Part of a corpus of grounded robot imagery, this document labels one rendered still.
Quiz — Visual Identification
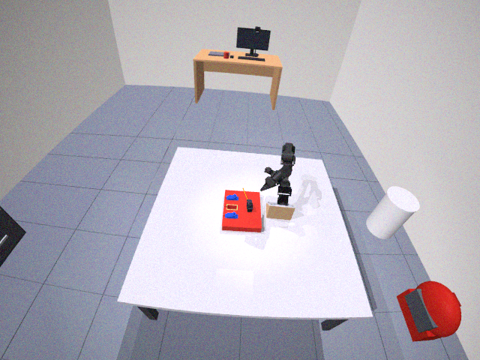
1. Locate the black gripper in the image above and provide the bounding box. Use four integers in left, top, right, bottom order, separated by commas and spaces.
260, 170, 286, 191

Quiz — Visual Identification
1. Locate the red block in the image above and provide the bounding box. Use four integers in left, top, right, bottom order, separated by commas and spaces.
222, 190, 262, 233

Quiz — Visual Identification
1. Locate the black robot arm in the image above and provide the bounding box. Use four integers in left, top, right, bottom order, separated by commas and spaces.
264, 143, 296, 206

